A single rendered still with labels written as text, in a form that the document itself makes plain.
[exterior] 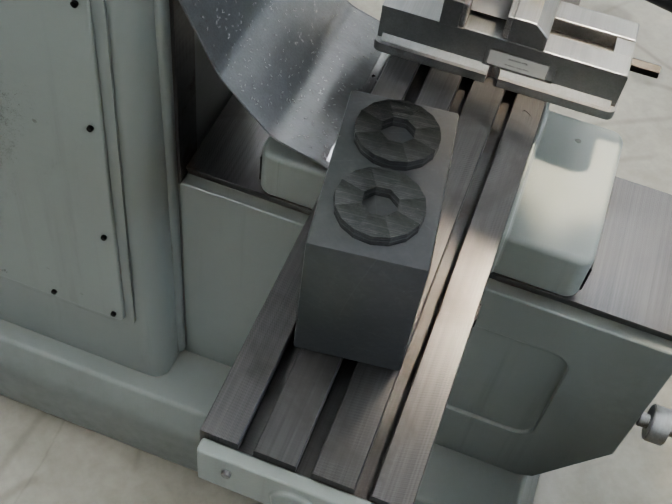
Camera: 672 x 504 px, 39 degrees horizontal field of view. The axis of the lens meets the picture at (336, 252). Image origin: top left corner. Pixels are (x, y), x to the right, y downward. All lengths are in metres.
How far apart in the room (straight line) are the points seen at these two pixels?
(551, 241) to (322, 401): 0.47
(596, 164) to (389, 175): 0.58
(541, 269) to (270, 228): 0.41
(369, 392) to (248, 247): 0.56
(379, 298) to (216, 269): 0.71
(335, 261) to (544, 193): 0.56
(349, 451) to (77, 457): 1.09
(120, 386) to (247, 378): 0.85
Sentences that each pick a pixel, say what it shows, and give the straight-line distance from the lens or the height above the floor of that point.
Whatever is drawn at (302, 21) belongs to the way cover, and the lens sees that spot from 1.44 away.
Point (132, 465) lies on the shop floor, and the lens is 2.00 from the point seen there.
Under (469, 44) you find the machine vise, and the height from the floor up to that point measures 0.96.
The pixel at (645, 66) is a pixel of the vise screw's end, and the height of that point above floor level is 0.97.
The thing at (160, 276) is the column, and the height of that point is 0.48.
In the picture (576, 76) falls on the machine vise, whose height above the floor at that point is 0.96.
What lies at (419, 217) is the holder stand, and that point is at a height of 1.11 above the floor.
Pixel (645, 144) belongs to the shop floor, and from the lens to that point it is 2.77.
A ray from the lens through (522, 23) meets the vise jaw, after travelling 1.32.
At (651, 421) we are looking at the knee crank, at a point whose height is 0.51.
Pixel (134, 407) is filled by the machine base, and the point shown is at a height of 0.16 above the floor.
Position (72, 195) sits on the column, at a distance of 1.53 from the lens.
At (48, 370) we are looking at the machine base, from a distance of 1.93.
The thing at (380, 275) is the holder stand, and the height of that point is 1.08.
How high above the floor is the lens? 1.81
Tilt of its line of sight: 52 degrees down
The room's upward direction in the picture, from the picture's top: 9 degrees clockwise
